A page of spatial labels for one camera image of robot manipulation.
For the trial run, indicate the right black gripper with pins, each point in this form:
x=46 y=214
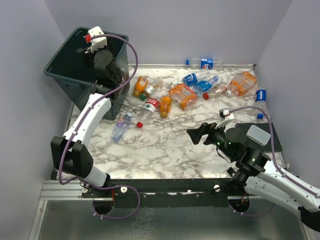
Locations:
x=196 y=134

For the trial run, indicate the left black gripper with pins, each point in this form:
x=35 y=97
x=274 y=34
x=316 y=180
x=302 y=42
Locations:
x=87 y=54

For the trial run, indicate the large orange bottle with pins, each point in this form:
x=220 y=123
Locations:
x=183 y=96
x=241 y=84

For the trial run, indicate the small orange juice bottle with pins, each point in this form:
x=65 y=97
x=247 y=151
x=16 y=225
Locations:
x=165 y=106

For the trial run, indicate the red label water bottle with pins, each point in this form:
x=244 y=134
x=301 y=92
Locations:
x=147 y=111

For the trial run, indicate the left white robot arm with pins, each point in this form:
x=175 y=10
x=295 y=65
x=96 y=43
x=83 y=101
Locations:
x=70 y=152

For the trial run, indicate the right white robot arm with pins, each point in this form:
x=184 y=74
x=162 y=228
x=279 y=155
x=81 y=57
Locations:
x=258 y=175

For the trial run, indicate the dark green plastic bin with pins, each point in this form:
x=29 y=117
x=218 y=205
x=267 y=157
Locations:
x=75 y=73

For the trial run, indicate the clear bottle red print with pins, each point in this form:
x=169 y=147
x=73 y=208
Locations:
x=216 y=91

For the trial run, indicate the light blue label bottle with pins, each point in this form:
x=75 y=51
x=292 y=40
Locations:
x=205 y=85

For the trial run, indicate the blue label water bottle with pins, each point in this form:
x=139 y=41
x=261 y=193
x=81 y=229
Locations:
x=195 y=77

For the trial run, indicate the grey rectangular box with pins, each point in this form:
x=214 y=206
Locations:
x=258 y=135

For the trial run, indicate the orange juice bottle left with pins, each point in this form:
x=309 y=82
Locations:
x=140 y=86

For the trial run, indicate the clear bottle behind tea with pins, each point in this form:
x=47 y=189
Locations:
x=156 y=83

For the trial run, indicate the green cap tea bottle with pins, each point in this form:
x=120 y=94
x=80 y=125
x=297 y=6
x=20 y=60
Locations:
x=147 y=92

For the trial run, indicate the Pepsi bottle right edge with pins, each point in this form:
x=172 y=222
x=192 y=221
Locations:
x=261 y=99

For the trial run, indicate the purple label water bottle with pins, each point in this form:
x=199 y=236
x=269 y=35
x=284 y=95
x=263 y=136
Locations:
x=121 y=127

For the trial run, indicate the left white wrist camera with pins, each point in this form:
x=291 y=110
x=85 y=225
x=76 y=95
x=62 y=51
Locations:
x=96 y=39

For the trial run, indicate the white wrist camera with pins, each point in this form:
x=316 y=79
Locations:
x=96 y=39
x=226 y=116

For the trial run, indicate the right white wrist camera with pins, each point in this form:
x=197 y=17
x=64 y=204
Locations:
x=226 y=116

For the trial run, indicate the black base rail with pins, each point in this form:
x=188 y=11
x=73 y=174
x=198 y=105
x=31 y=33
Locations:
x=166 y=193

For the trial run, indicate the Pepsi bottle at back wall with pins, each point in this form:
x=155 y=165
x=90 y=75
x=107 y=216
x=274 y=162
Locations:
x=204 y=63

